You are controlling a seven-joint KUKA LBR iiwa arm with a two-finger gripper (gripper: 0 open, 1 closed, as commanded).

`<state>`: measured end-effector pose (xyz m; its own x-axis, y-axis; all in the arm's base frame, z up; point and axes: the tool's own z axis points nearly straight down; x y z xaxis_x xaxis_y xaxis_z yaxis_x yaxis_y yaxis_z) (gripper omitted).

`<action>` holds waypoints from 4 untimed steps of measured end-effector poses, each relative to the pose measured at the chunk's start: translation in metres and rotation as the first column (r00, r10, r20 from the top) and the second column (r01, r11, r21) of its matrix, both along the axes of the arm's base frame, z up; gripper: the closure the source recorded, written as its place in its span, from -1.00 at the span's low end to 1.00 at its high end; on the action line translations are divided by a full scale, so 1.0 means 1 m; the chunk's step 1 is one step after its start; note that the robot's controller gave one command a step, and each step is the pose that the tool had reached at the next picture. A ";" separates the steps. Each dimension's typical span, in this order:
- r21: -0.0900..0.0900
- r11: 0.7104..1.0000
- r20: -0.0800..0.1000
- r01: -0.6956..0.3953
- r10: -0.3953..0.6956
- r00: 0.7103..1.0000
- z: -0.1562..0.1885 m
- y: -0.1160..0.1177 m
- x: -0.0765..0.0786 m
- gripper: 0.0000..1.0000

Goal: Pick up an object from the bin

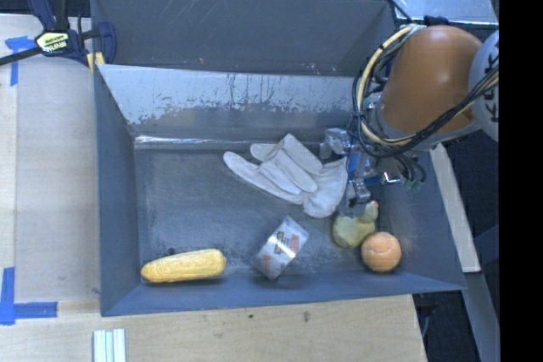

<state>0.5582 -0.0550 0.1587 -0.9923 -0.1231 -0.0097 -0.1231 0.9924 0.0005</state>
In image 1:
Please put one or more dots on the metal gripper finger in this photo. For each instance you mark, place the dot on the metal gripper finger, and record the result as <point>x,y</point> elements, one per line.
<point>337,141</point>
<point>360,193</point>

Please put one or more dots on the white work glove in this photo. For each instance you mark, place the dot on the white work glove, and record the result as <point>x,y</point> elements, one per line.
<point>292,174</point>

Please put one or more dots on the orange tennis ball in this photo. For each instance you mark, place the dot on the orange tennis ball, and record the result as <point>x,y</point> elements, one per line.
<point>381,252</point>

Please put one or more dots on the clear packet with orange print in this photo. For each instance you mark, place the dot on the clear packet with orange print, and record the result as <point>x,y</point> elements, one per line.
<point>280,248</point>

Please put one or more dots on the grey metal bin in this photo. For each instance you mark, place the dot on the grey metal bin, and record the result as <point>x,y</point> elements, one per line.
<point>191,199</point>

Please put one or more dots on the yellow corn cob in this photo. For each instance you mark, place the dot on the yellow corn cob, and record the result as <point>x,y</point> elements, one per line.
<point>182,266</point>

